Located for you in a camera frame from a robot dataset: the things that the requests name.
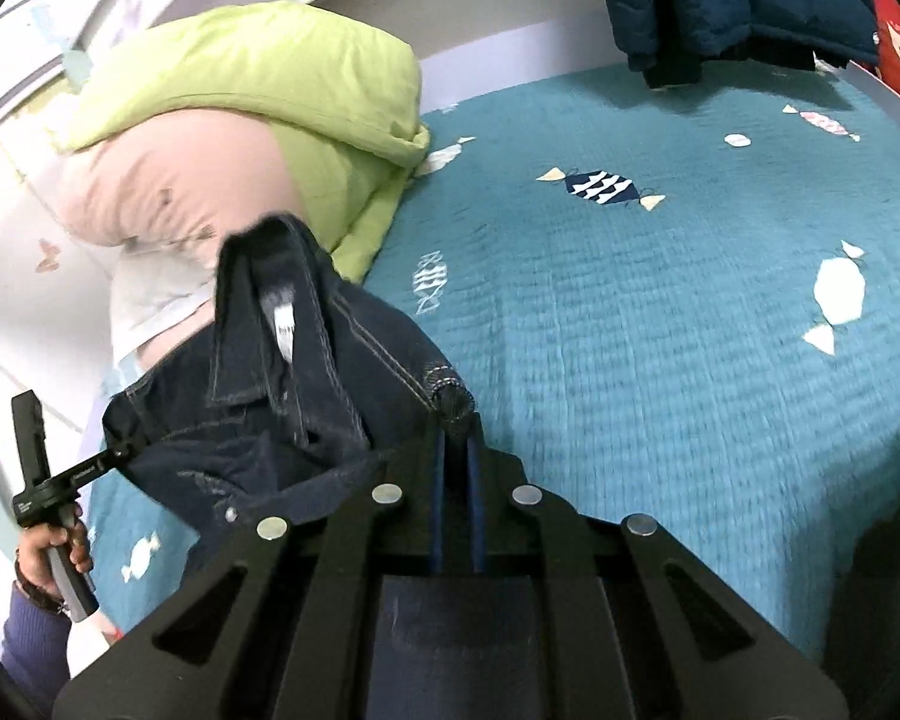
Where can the pink pillow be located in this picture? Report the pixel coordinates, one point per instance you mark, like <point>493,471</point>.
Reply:
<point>180,172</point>

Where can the teal candy print bedspread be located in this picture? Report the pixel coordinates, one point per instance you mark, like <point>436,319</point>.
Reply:
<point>645,315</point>

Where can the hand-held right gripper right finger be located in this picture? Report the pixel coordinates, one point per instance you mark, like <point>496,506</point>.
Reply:
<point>477,510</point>

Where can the green quilt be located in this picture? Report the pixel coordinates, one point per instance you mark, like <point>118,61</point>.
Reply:
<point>270,67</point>

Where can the dark wristband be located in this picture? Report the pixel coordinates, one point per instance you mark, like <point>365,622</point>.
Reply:
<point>36,591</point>

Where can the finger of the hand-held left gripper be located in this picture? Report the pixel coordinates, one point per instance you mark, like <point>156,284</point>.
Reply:
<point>94,471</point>

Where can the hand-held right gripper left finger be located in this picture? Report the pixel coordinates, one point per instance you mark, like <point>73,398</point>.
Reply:
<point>438,510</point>

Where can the dark denim jacket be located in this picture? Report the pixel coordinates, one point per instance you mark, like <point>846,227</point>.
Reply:
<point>330,360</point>

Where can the white pillow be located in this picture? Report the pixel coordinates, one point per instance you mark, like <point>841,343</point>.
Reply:
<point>157,292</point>

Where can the white bed frame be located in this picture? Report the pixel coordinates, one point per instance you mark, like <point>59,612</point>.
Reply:
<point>510,30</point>

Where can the person's left hand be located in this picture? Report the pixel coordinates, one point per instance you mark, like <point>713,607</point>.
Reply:
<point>39,555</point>

